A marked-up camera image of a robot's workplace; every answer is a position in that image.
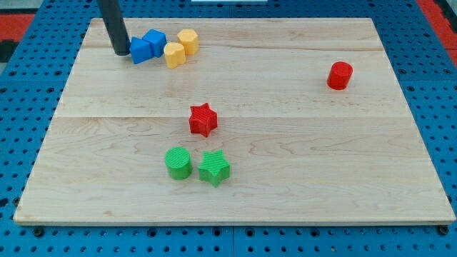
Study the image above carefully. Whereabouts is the green cylinder block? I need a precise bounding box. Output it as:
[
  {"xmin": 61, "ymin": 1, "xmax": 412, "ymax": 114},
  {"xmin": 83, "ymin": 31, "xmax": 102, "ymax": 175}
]
[{"xmin": 164, "ymin": 147, "xmax": 192, "ymax": 180}]

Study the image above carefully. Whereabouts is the red cylinder block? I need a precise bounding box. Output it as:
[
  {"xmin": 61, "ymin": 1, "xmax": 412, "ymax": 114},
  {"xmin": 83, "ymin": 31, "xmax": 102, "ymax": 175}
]
[{"xmin": 326, "ymin": 61, "xmax": 353, "ymax": 91}]

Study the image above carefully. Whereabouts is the yellow heart block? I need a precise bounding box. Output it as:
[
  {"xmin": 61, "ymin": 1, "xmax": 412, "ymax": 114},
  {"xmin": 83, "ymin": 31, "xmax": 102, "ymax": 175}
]
[{"xmin": 164, "ymin": 42, "xmax": 186, "ymax": 69}]

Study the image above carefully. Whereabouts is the blue triangle block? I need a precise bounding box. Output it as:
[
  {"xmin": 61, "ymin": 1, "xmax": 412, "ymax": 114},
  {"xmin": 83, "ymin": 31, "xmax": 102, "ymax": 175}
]
[{"xmin": 129, "ymin": 37, "xmax": 154, "ymax": 64}]

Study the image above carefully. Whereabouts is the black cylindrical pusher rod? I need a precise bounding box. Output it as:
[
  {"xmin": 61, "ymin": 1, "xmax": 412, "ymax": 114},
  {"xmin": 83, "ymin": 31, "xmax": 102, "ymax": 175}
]
[{"xmin": 97, "ymin": 0, "xmax": 130, "ymax": 56}]

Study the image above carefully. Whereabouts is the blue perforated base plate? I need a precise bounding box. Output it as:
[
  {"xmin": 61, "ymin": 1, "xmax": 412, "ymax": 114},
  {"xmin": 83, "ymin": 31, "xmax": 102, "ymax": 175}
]
[{"xmin": 1, "ymin": 0, "xmax": 456, "ymax": 256}]

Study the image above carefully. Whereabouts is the blue cube block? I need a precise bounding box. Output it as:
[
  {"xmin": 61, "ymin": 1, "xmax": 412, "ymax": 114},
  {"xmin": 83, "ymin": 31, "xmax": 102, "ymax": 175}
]
[{"xmin": 142, "ymin": 29, "xmax": 167, "ymax": 58}]

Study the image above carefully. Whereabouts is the yellow hexagon block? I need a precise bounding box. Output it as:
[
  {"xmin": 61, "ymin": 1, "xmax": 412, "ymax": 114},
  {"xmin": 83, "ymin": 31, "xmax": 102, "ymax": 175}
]
[{"xmin": 177, "ymin": 29, "xmax": 199, "ymax": 55}]

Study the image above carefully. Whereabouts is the green star block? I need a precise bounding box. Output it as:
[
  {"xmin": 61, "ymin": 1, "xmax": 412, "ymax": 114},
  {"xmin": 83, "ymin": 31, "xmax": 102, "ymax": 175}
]
[{"xmin": 199, "ymin": 149, "xmax": 231, "ymax": 188}]

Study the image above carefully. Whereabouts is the red star block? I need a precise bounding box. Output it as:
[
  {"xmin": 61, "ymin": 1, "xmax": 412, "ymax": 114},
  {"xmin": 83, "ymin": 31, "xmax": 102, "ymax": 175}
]
[{"xmin": 189, "ymin": 103, "xmax": 218, "ymax": 137}]

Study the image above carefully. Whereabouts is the light wooden board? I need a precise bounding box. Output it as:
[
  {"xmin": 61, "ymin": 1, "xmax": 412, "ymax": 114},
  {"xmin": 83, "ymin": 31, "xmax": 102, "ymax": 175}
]
[{"xmin": 14, "ymin": 18, "xmax": 456, "ymax": 226}]

